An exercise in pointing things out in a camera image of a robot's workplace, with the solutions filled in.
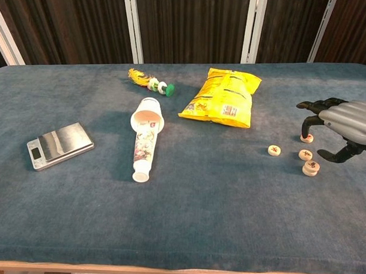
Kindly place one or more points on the white metal frame post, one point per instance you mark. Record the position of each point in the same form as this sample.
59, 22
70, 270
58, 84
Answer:
6, 40
134, 27
253, 31
320, 30

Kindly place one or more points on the yellow feather shuttlecock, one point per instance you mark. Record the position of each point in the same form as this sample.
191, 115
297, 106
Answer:
156, 85

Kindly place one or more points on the wooden chess piece dark character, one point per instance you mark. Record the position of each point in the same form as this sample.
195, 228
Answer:
312, 165
308, 173
306, 154

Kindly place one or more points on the floral toothpaste tube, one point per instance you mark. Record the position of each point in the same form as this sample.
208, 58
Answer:
144, 147

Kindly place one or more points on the white paper cup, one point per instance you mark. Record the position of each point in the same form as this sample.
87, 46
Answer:
148, 105

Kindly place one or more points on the right black-silver robot hand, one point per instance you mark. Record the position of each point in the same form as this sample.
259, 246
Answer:
352, 119

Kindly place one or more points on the blue table cloth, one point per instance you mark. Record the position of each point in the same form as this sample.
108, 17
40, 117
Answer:
198, 218

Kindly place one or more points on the wooden chess piece red character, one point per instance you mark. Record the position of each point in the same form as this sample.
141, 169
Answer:
310, 139
274, 150

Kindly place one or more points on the silver digital pocket scale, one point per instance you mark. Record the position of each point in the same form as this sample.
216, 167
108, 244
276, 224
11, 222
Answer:
62, 142

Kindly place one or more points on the yellow snack bag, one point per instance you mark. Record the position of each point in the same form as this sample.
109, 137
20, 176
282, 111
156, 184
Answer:
220, 96

